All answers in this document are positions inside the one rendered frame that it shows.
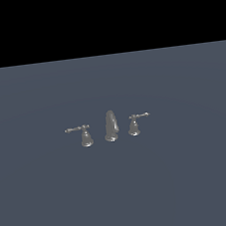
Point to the grey metal faucet spout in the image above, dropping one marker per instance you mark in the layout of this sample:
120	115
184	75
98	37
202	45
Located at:
111	125

